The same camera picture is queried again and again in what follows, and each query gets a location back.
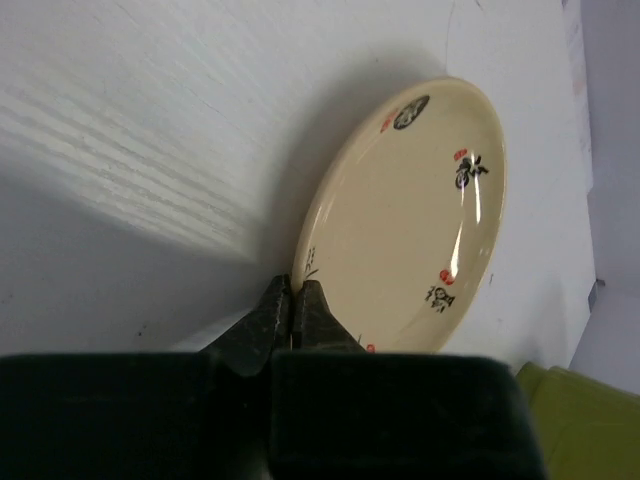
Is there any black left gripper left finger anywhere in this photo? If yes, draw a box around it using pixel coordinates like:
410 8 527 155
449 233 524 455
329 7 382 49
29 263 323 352
1 275 291 479

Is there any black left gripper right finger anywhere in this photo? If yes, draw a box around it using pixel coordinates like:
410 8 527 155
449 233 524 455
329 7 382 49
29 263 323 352
269 280 547 479

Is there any cream floral small plate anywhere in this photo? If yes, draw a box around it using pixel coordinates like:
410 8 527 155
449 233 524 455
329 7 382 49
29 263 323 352
291 77 507 353

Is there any olive green plastic bin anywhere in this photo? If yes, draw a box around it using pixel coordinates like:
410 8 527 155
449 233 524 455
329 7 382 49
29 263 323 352
516 363 639 479

